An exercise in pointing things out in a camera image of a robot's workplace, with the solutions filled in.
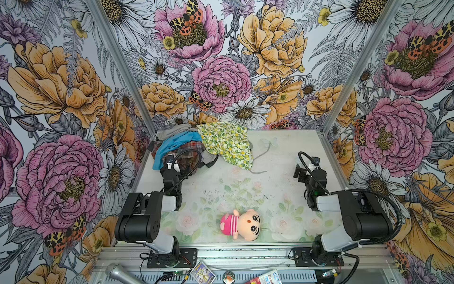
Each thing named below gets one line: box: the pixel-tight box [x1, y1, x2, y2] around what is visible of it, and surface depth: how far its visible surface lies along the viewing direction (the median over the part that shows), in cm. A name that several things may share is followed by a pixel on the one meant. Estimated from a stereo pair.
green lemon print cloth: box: [196, 121, 254, 171], surface depth 110 cm
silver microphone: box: [105, 262, 144, 284], surface depth 69 cm
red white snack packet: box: [244, 269, 283, 284], surface depth 68 cm
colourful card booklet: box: [189, 260, 217, 284], surface depth 70 cm
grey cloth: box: [156, 123, 199, 141], surface depth 111 cm
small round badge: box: [222, 269, 236, 284], surface depth 71 cm
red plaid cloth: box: [151, 140, 206, 176], surface depth 99 cm
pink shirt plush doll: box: [219, 209, 262, 242], surface depth 78 cm
